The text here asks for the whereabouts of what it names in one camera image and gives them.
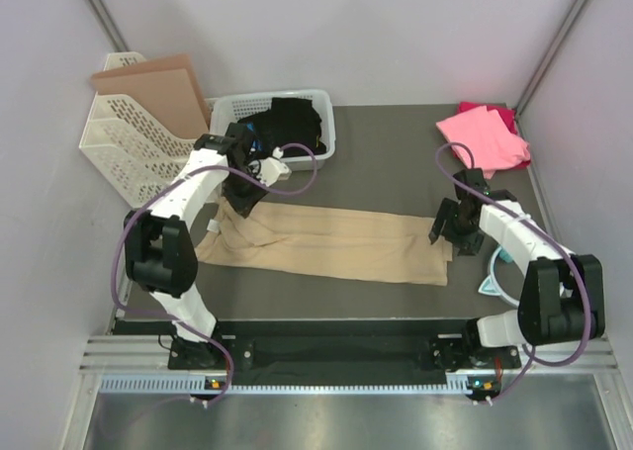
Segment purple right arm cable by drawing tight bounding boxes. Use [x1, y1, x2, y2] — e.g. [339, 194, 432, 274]
[434, 141, 594, 406]

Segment brown paper folder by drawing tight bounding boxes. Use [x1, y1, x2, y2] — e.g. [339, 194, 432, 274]
[90, 53, 211, 139]

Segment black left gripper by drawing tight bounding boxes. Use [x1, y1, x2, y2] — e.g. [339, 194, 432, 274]
[223, 166, 271, 219]

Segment pink folded t shirt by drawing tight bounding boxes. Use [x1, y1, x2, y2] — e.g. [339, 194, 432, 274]
[435, 105, 531, 180]

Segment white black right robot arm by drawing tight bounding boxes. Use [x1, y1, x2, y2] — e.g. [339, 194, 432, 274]
[428, 168, 605, 367]

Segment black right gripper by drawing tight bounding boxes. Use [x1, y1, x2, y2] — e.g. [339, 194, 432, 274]
[430, 198, 485, 256]

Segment grey slotted cable duct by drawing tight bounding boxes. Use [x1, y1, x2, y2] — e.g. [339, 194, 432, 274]
[99, 374, 495, 396]

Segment white mesh file organizer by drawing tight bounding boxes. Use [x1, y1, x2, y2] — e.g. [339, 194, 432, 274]
[79, 51, 200, 208]

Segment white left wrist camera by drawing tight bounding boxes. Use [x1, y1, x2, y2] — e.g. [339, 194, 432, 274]
[250, 147, 292, 186]

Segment white plastic laundry basket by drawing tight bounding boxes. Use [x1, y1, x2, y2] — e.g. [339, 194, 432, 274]
[210, 89, 336, 171]

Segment black t shirt in basket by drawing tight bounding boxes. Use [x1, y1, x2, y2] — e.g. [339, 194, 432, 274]
[238, 97, 326, 160]

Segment teal cat ear headphones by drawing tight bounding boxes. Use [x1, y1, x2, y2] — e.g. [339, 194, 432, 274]
[477, 245, 519, 309]

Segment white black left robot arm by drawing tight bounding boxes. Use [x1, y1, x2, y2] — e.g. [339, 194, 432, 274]
[125, 123, 271, 368]

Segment magenta folded t shirt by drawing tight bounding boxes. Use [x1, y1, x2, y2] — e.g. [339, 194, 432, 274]
[455, 101, 533, 167]

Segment beige t shirt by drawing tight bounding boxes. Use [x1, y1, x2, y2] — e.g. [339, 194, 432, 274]
[196, 201, 452, 287]

